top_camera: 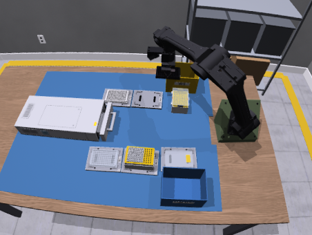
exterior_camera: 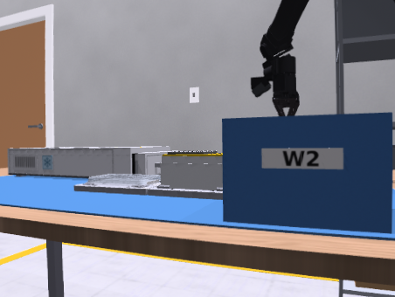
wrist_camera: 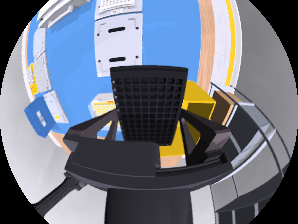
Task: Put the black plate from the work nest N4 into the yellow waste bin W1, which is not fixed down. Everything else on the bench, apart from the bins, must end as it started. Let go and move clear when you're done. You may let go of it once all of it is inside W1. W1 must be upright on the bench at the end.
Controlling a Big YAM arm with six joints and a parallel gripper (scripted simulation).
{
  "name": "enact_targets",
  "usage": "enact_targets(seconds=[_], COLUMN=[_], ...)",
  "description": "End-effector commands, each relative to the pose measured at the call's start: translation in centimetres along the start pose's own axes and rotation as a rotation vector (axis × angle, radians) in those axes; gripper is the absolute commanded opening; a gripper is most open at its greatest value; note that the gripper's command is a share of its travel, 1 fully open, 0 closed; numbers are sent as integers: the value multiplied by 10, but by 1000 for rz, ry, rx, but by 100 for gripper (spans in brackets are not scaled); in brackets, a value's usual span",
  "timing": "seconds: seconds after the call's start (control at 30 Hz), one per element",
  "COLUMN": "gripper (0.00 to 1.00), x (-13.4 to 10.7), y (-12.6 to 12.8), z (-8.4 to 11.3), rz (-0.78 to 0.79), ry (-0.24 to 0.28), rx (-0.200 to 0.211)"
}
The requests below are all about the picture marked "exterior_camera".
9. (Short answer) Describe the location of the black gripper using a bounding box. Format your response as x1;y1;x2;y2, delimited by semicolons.
273;73;300;116

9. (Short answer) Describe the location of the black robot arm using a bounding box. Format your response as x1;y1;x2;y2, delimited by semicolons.
251;0;309;98

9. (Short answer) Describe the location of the blue bench mat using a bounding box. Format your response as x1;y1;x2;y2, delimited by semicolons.
0;175;395;241

